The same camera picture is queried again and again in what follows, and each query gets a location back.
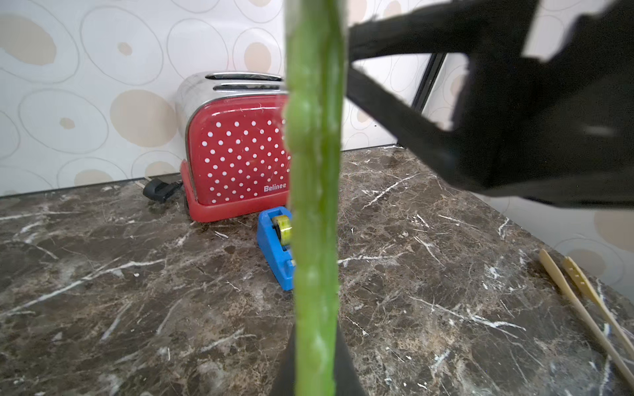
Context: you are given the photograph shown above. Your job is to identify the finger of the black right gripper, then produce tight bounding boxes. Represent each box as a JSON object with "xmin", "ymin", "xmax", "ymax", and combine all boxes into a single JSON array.
[
  {"xmin": 346, "ymin": 68, "xmax": 485, "ymax": 192},
  {"xmin": 348, "ymin": 1, "xmax": 538, "ymax": 62}
]

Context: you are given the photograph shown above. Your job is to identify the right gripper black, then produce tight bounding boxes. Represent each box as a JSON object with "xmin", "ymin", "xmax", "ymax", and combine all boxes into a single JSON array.
[{"xmin": 455, "ymin": 1, "xmax": 633, "ymax": 208}]

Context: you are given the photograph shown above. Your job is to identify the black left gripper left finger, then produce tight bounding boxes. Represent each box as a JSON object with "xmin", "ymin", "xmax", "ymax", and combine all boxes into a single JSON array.
[{"xmin": 269, "ymin": 326, "xmax": 297, "ymax": 396}]

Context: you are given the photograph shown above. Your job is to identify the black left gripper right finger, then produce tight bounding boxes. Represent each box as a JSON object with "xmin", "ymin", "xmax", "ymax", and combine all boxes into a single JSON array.
[{"xmin": 334, "ymin": 325, "xmax": 367, "ymax": 396}]

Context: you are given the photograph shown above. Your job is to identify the yellow-green tape roll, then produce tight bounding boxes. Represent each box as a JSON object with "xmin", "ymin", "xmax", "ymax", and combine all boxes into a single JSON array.
[{"xmin": 272, "ymin": 214, "xmax": 292, "ymax": 247}]

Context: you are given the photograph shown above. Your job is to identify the blue tape dispenser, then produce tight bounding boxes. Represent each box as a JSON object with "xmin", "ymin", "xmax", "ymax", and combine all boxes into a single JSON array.
[{"xmin": 257, "ymin": 206, "xmax": 296, "ymax": 291}]

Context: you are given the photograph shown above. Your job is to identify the wooden spatula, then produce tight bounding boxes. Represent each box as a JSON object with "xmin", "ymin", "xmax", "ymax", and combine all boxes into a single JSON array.
[{"xmin": 539, "ymin": 249, "xmax": 633, "ymax": 389}]

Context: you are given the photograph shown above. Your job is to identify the red polka dot toaster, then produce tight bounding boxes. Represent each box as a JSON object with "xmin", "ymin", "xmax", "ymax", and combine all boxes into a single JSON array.
[{"xmin": 176, "ymin": 72, "xmax": 291, "ymax": 223}]

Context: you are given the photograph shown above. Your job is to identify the black toaster plug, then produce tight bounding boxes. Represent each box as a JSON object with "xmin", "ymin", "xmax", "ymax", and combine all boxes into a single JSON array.
[{"xmin": 143, "ymin": 179, "xmax": 183, "ymax": 204}]

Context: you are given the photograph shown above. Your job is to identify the black corner frame post right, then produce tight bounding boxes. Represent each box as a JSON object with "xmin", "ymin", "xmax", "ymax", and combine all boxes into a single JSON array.
[{"xmin": 411, "ymin": 53, "xmax": 447, "ymax": 115}]

